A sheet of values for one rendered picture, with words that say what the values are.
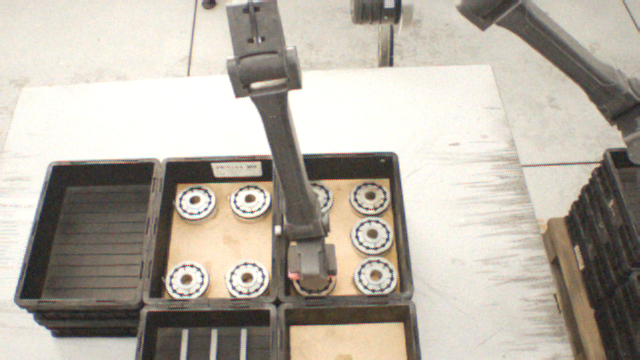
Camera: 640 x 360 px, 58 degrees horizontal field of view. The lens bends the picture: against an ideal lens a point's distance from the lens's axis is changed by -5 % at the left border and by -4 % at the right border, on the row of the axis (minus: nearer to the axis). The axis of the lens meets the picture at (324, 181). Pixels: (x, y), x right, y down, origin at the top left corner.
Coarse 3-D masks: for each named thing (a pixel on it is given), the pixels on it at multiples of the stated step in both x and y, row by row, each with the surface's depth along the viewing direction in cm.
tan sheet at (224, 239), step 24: (216, 192) 158; (216, 216) 154; (192, 240) 150; (216, 240) 150; (240, 240) 150; (264, 240) 150; (168, 264) 147; (216, 264) 147; (264, 264) 147; (216, 288) 143
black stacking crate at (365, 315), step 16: (288, 320) 136; (304, 320) 136; (320, 320) 136; (336, 320) 137; (352, 320) 137; (368, 320) 137; (384, 320) 138; (400, 320) 138; (288, 336) 137; (288, 352) 135
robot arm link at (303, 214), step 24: (288, 48) 92; (288, 72) 92; (240, 96) 95; (264, 96) 95; (264, 120) 98; (288, 120) 99; (288, 144) 102; (288, 168) 106; (288, 192) 110; (312, 192) 115; (288, 216) 115; (312, 216) 115
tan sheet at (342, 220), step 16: (336, 192) 158; (336, 208) 156; (336, 224) 153; (352, 224) 153; (336, 240) 150; (336, 256) 148; (352, 256) 148; (384, 256) 148; (352, 272) 146; (336, 288) 143; (352, 288) 143
